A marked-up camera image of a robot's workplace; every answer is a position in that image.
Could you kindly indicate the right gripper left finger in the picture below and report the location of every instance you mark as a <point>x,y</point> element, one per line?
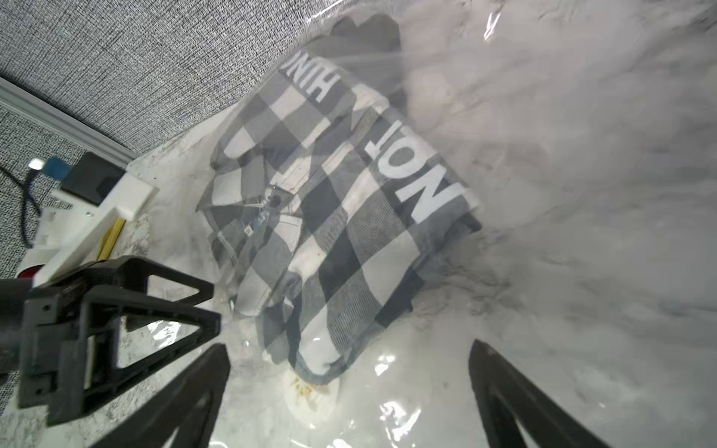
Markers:
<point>185,412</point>

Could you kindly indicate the yellow tray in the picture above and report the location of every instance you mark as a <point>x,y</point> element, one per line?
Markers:
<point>110,240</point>

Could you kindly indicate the clear vacuum bag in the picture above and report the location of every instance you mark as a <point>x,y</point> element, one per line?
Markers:
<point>588,130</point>

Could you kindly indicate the black white checkered cloth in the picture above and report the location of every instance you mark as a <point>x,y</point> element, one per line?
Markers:
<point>326,213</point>

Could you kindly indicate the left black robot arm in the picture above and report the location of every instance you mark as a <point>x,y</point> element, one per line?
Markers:
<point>131,273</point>

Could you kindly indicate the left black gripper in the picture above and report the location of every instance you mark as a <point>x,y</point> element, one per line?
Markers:
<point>45,341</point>

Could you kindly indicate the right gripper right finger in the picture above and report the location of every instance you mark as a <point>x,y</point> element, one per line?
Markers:
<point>511,405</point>

